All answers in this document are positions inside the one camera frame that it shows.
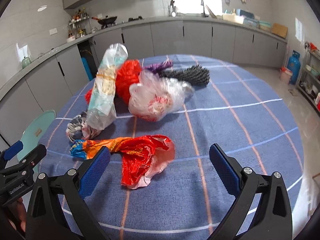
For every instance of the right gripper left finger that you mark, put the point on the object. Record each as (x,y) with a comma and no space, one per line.
(45,217)

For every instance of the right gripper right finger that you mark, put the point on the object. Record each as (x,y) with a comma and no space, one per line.
(272,218)

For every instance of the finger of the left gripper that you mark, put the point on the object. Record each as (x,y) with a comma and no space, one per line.
(9,153)
(17,180)

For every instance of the clear tall plastic bag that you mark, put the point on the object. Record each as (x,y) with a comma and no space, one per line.
(101,110)

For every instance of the red orange plastic bag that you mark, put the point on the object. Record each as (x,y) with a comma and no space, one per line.
(141,157)

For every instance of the red foam fruit net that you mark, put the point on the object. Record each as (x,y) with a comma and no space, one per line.
(126,79)

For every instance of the white red-print plastic bag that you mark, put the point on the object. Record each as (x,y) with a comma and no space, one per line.
(154,97)

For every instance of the black foam fruit net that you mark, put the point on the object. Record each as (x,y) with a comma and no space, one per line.
(195,75)

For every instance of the purple snack wrapper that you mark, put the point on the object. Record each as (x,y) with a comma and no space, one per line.
(156,68)

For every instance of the teal round trash bin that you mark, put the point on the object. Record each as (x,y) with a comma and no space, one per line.
(34,132)

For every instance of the kitchen faucet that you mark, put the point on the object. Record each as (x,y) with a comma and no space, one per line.
(204,15)

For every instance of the crumpled grey patterned wrapper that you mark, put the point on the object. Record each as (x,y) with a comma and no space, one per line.
(78,129)

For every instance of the grey base cabinets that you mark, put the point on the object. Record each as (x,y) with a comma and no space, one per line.
(50,81)

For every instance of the blue plaid tablecloth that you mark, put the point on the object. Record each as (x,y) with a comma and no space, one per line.
(236,110)

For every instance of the metal storage shelf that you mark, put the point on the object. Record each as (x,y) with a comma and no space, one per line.
(308,79)

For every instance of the red white bucket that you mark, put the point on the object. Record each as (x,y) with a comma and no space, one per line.
(285,75)

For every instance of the metal spice rack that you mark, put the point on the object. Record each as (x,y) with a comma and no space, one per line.
(79,25)

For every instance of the blue gas cylinder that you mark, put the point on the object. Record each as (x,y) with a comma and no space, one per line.
(294,66)

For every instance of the black wok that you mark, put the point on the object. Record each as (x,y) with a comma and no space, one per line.
(105,22)

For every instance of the wooden cutting board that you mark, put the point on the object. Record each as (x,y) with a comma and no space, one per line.
(279,30)

